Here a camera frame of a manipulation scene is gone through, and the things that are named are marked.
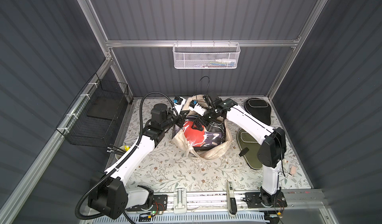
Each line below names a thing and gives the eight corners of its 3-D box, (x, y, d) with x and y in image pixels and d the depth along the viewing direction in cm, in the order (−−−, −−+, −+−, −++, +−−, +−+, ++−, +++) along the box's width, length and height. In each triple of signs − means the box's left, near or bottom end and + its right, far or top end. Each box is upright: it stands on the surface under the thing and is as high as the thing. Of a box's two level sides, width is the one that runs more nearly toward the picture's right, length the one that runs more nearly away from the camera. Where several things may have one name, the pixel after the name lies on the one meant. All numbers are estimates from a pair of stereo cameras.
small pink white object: (288, 174, 84) (291, 173, 81) (289, 165, 87) (291, 164, 84) (293, 176, 83) (296, 175, 81) (294, 168, 86) (296, 166, 84)
